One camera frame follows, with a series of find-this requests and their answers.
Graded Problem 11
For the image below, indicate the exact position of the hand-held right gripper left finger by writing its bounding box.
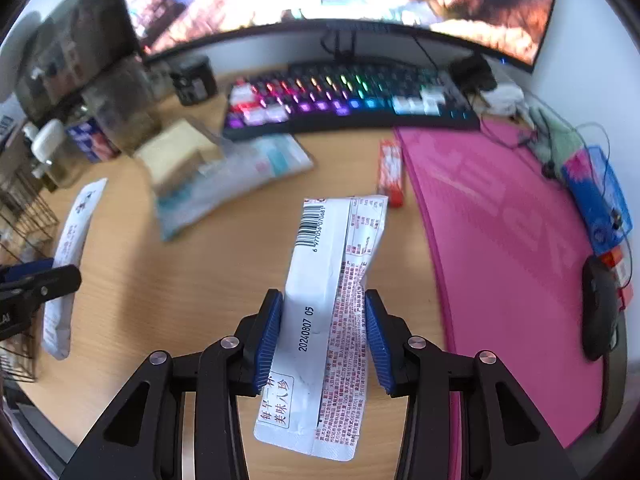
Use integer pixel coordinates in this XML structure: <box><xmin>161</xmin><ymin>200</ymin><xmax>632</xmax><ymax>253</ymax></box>
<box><xmin>60</xmin><ymin>288</ymin><xmax>285</xmax><ymax>480</ymax></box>

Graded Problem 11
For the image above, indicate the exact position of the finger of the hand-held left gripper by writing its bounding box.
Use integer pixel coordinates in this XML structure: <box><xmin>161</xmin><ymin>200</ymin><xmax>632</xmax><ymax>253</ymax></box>
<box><xmin>0</xmin><ymin>258</ymin><xmax>55</xmax><ymax>283</ymax></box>
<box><xmin>0</xmin><ymin>265</ymin><xmax>82</xmax><ymax>311</ymax></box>

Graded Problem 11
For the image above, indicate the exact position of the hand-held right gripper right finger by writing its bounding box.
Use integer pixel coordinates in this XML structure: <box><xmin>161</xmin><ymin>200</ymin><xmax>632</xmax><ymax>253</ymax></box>
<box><xmin>364</xmin><ymin>288</ymin><xmax>581</xmax><ymax>480</ymax></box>

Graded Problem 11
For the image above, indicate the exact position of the black wire basket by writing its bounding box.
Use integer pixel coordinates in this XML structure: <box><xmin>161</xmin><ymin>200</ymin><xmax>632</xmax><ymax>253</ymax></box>
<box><xmin>0</xmin><ymin>165</ymin><xmax>61</xmax><ymax>386</ymax></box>

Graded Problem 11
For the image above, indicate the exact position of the white sachet with red print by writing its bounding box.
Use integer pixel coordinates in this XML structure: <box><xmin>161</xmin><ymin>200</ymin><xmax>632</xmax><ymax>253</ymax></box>
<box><xmin>254</xmin><ymin>194</ymin><xmax>390</xmax><ymax>462</ymax></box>
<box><xmin>41</xmin><ymin>178</ymin><xmax>108</xmax><ymax>361</ymax></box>

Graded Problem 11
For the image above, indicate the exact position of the clear jar with white lid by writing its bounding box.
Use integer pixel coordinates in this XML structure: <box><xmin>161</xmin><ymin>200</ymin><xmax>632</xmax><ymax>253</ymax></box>
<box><xmin>30</xmin><ymin>119</ymin><xmax>76</xmax><ymax>191</ymax></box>

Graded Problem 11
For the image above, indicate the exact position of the blue luncheon meat can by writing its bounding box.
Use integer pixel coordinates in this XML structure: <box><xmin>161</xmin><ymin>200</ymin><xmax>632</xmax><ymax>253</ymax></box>
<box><xmin>65</xmin><ymin>117</ymin><xmax>121</xmax><ymax>163</ymax></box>

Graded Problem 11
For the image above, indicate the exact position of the pink desk mat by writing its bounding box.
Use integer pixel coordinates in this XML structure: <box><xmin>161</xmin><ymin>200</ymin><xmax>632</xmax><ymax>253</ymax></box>
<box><xmin>392</xmin><ymin>120</ymin><xmax>628</xmax><ymax>480</ymax></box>

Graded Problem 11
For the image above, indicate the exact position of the blue white mask packet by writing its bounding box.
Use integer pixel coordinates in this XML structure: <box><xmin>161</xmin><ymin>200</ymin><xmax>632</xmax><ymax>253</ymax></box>
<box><xmin>155</xmin><ymin>132</ymin><xmax>315</xmax><ymax>243</ymax></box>

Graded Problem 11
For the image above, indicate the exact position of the red snack stick packet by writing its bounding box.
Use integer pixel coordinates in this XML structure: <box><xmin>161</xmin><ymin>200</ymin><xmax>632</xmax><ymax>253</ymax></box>
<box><xmin>376</xmin><ymin>139</ymin><xmax>407</xmax><ymax>208</ymax></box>

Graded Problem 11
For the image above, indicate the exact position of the sliced bread packet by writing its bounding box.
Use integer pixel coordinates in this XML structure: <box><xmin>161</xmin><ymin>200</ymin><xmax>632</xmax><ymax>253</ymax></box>
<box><xmin>134</xmin><ymin>120</ymin><xmax>226</xmax><ymax>196</ymax></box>

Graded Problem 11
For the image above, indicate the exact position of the large clear glass jar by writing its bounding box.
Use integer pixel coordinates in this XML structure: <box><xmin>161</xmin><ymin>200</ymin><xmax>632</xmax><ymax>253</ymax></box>
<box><xmin>80</xmin><ymin>55</ymin><xmax>163</xmax><ymax>156</ymax></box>

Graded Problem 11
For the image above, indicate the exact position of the black computer mouse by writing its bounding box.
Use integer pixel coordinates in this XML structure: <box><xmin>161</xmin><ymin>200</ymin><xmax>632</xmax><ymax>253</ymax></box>
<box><xmin>581</xmin><ymin>255</ymin><xmax>621</xmax><ymax>362</ymax></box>

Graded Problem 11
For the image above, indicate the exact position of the black cabinet with clear doors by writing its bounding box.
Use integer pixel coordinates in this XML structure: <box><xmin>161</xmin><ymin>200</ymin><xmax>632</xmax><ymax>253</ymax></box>
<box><xmin>12</xmin><ymin>0</ymin><xmax>146</xmax><ymax>121</ymax></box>

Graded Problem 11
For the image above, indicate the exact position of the small dark jar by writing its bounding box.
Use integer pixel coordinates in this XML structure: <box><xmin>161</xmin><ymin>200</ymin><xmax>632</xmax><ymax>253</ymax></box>
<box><xmin>170</xmin><ymin>56</ymin><xmax>217</xmax><ymax>107</ymax></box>

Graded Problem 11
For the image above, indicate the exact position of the black backlit keyboard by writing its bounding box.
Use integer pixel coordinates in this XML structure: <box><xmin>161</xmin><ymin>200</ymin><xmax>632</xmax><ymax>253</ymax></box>
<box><xmin>221</xmin><ymin>60</ymin><xmax>481</xmax><ymax>142</ymax></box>

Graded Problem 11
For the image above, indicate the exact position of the small orange box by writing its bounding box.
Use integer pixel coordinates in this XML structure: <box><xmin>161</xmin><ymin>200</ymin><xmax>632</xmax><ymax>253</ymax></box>
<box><xmin>599</xmin><ymin>249</ymin><xmax>635</xmax><ymax>311</ymax></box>

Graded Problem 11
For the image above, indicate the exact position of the green cloth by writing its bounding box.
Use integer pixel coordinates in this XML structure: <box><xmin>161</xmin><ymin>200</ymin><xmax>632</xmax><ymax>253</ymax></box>
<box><xmin>527</xmin><ymin>105</ymin><xmax>586</xmax><ymax>161</ymax></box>

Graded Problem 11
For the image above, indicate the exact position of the white charger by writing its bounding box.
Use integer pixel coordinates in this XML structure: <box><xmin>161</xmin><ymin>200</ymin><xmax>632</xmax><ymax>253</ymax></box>
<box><xmin>480</xmin><ymin>82</ymin><xmax>526</xmax><ymax>116</ymax></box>

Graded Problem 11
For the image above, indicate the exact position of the black power adapter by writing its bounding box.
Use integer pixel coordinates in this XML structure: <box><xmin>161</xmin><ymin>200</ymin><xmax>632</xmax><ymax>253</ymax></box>
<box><xmin>450</xmin><ymin>55</ymin><xmax>496</xmax><ymax>93</ymax></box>

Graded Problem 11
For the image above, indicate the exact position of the printed wall sheet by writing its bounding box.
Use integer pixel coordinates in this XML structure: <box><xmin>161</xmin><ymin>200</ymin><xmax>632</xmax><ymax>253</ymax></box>
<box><xmin>0</xmin><ymin>95</ymin><xmax>27</xmax><ymax>138</ymax></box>

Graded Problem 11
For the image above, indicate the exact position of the black earphone cable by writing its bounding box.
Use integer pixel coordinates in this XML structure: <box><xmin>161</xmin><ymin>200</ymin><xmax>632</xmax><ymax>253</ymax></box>
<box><xmin>480</xmin><ymin>110</ymin><xmax>626</xmax><ymax>233</ymax></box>

